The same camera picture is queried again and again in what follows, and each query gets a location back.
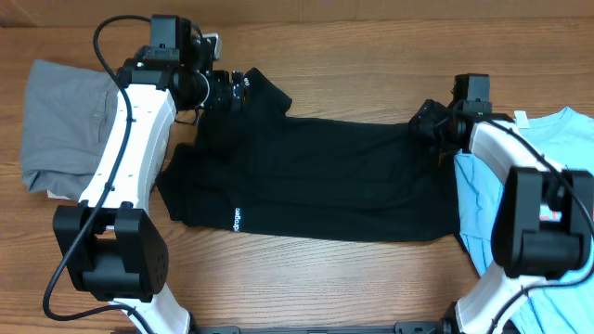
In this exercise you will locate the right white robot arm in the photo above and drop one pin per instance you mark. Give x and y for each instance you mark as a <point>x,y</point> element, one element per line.
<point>544,224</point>

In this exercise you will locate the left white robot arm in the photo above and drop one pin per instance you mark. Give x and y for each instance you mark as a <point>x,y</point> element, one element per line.
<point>110,248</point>

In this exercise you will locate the black t-shirt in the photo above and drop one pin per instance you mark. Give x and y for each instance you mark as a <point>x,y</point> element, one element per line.
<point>259,170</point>

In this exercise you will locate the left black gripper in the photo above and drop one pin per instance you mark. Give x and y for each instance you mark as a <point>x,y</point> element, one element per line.
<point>220,99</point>

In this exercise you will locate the grey folded trousers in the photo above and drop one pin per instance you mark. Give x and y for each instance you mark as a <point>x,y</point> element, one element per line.
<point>68,115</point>

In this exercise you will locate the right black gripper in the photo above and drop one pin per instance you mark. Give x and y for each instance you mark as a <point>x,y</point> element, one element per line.
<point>426,122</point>

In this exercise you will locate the light blue printed t-shirt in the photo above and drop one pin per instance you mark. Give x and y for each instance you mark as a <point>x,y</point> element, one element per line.
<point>567,138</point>

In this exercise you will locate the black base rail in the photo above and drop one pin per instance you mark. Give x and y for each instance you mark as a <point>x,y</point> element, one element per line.
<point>320,330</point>

